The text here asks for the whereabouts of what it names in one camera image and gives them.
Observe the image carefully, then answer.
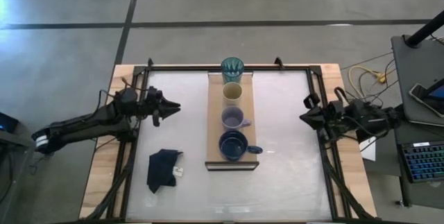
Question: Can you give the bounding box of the black device with blue light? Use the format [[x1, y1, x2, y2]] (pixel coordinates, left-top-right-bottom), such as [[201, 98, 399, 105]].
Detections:
[[0, 112, 20, 135]]

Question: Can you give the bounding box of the white paper sheet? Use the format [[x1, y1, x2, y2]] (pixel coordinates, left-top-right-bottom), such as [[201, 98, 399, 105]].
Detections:
[[359, 136, 377, 162]]

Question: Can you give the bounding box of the grey side desk top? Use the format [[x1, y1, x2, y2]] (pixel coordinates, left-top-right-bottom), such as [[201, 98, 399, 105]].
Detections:
[[391, 35, 444, 128]]

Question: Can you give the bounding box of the yellow cable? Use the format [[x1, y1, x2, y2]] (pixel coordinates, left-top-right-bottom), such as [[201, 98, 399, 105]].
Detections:
[[348, 64, 396, 100]]

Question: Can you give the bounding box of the black metal table frame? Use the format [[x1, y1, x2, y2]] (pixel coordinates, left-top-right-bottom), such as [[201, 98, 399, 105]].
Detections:
[[105, 64, 353, 223]]

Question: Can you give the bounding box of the black pole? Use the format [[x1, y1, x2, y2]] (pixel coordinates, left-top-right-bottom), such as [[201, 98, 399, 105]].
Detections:
[[404, 10, 444, 48]]

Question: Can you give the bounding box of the black cloth with white tag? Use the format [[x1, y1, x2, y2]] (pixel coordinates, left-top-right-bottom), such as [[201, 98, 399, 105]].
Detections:
[[146, 148, 184, 194]]

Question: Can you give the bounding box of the grey keyboard cart shelf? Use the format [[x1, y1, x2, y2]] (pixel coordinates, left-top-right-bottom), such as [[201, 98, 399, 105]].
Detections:
[[393, 119, 444, 210]]

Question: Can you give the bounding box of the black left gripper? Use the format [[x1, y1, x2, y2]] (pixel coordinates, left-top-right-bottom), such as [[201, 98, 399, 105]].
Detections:
[[145, 85, 182, 128]]

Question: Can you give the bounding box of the smartphone with light case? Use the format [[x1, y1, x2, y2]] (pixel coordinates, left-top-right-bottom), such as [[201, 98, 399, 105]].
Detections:
[[408, 83, 444, 119]]

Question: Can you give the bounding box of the grey lavender mug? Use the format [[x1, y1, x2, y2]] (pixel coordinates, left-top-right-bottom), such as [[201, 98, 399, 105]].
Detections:
[[221, 106, 253, 132]]

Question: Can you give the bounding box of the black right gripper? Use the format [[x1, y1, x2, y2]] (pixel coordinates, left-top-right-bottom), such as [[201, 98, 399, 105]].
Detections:
[[299, 92, 345, 142]]

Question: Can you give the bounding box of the black cable bundle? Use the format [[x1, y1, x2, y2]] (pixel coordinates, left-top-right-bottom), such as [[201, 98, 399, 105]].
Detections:
[[322, 144, 375, 222], [83, 147, 136, 222]]

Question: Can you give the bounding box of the light wooden shelf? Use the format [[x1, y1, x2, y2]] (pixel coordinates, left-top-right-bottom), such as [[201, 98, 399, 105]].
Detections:
[[205, 71, 260, 171]]

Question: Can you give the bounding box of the teal transparent plastic tumbler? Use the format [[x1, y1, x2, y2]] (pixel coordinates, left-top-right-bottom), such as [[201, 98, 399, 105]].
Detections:
[[221, 56, 245, 85]]

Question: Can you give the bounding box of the dark tablet with blue screen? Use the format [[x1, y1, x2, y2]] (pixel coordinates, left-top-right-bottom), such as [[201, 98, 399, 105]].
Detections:
[[425, 78, 444, 101]]

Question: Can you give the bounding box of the dark blue ceramic mug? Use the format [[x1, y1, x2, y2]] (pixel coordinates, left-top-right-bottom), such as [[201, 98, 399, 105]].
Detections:
[[218, 130, 264, 162]]

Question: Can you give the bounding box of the beige plastic cup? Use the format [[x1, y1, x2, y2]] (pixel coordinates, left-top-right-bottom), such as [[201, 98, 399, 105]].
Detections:
[[222, 81, 244, 105]]

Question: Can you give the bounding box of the black keyboard with blue backlight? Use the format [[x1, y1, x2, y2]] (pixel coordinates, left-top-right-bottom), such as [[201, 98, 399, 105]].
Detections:
[[401, 141, 444, 184]]

